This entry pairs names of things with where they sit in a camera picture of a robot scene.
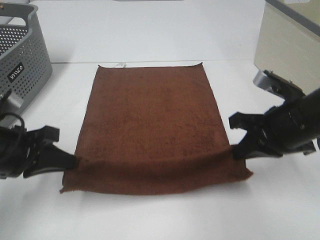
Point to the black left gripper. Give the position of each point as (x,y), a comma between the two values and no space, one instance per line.
(20,154)

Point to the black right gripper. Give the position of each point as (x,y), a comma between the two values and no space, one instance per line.
(289,128)

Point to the brown towel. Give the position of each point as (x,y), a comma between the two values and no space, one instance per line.
(152,131)

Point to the grey perforated plastic basket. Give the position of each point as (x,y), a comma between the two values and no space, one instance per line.
(25,65)

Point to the beige storage box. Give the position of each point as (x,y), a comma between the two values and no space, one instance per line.
(289,42)

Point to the white towel label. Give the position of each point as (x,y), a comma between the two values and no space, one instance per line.
(121,65)

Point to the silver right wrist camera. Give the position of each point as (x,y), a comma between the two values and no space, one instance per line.
(278,86)

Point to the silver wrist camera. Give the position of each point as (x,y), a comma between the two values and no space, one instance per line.
(10,102)
(278,86)

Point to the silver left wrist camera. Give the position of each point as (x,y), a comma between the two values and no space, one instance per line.
(10,102)

